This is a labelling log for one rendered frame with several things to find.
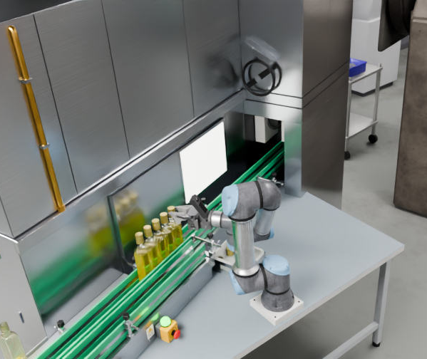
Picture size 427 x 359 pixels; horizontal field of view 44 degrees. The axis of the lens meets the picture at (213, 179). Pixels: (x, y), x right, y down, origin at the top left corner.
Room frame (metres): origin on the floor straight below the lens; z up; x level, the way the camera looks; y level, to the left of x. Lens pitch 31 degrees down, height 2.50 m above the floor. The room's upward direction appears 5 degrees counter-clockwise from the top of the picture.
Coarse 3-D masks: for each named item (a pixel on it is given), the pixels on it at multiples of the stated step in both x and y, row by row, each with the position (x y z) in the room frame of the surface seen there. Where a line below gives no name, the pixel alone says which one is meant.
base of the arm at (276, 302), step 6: (288, 288) 1.73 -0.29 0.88; (264, 294) 1.75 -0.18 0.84; (270, 294) 1.72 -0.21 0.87; (276, 294) 1.71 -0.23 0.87; (282, 294) 1.71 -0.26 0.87; (288, 294) 1.72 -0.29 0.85; (264, 300) 1.74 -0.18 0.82; (270, 300) 1.72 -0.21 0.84; (276, 300) 1.71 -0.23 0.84; (282, 300) 1.70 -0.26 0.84; (288, 300) 1.71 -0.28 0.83; (264, 306) 1.73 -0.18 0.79; (270, 306) 1.71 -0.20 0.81; (276, 306) 1.71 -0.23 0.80; (282, 306) 1.69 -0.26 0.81; (288, 306) 1.70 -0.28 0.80
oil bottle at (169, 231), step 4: (160, 228) 1.99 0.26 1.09; (164, 228) 1.98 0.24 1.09; (168, 228) 1.98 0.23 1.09; (172, 228) 1.99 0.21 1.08; (164, 232) 1.96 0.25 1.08; (168, 232) 1.97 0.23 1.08; (172, 232) 1.98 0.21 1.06; (168, 236) 1.96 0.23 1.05; (172, 236) 1.98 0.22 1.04; (168, 240) 1.96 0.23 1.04; (172, 240) 1.98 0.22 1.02; (168, 244) 1.96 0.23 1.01; (172, 244) 1.97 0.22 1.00; (168, 248) 1.96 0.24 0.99; (172, 248) 1.97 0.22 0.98
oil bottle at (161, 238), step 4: (160, 232) 1.94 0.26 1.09; (152, 236) 1.93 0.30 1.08; (156, 236) 1.92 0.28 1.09; (160, 236) 1.93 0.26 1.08; (164, 236) 1.94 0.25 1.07; (160, 240) 1.92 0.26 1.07; (164, 240) 1.93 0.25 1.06; (160, 244) 1.91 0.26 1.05; (164, 244) 1.93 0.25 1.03; (160, 248) 1.91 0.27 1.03; (164, 248) 1.93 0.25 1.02; (160, 252) 1.91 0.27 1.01; (164, 252) 1.93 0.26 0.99; (168, 252) 1.95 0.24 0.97; (160, 256) 1.91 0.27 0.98; (164, 256) 1.92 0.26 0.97
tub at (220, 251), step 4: (224, 244) 2.14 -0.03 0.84; (220, 248) 2.12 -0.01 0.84; (224, 248) 2.14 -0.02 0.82; (256, 248) 2.09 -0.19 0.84; (216, 252) 2.09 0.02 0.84; (220, 252) 2.11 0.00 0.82; (224, 252) 2.13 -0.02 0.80; (256, 252) 2.08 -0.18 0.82; (260, 252) 2.07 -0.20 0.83; (216, 256) 2.08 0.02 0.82; (224, 256) 2.13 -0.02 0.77; (228, 256) 2.13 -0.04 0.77; (232, 256) 2.12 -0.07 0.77; (256, 256) 2.08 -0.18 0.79; (260, 256) 2.02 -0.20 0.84; (220, 260) 2.02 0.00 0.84; (224, 260) 2.02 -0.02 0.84; (228, 260) 2.10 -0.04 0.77; (232, 260) 2.10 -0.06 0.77; (256, 260) 1.99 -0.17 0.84; (232, 264) 1.98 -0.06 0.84
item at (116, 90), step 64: (0, 0) 2.10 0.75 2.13; (64, 0) 1.99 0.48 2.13; (128, 0) 2.20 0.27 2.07; (192, 0) 2.55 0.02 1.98; (0, 64) 1.68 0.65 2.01; (64, 64) 1.89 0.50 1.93; (128, 64) 2.15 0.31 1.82; (192, 64) 2.51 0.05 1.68; (0, 128) 1.63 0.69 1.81; (64, 128) 1.83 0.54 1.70; (128, 128) 2.10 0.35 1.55; (192, 128) 2.43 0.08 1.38; (0, 192) 1.57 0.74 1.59; (64, 192) 1.77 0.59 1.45; (0, 256) 1.65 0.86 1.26; (64, 256) 1.71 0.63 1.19; (128, 256) 1.98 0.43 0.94; (0, 320) 1.77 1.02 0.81; (64, 320) 1.64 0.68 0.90
